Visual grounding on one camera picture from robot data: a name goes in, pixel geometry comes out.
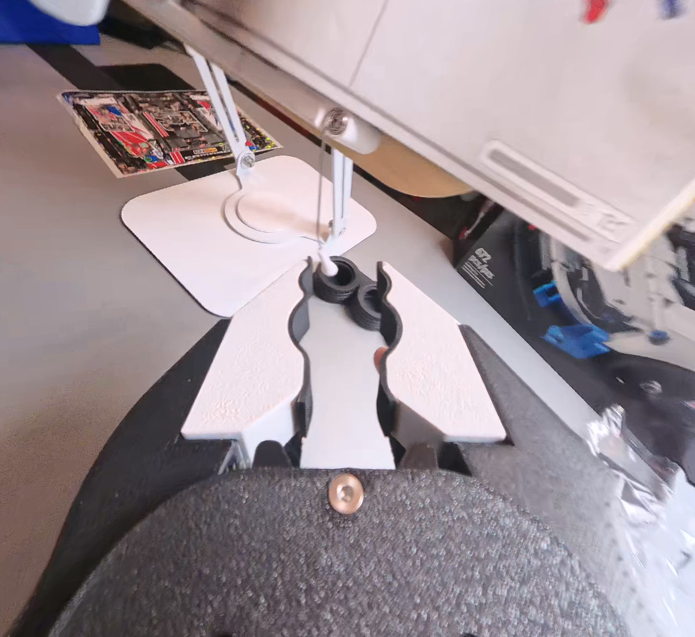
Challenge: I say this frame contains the black lego set box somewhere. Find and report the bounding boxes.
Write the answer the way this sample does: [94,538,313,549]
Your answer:
[453,203,695,464]

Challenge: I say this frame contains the colourful sticker sheet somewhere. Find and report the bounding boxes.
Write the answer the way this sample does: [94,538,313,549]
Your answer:
[57,89,283,178]

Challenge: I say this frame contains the lego instruction booklet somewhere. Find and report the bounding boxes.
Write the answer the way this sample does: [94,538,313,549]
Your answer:
[179,0,695,271]

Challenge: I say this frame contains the blue plastic bin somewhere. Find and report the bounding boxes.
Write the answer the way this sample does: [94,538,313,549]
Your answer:
[0,0,101,46]

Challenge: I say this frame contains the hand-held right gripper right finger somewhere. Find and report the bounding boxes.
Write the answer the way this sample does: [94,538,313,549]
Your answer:
[376,262,508,451]

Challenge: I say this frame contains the small black rubber tyre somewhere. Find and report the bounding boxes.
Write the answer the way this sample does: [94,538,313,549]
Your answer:
[313,255,360,302]
[353,283,392,331]

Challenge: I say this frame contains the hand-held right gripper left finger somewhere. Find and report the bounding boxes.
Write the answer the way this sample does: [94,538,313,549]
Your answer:
[181,259,316,464]

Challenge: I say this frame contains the empty clear plastic bag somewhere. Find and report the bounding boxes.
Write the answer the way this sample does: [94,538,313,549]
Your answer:
[584,404,695,637]

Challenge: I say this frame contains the white book stand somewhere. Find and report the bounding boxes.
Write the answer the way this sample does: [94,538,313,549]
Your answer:
[111,0,474,319]

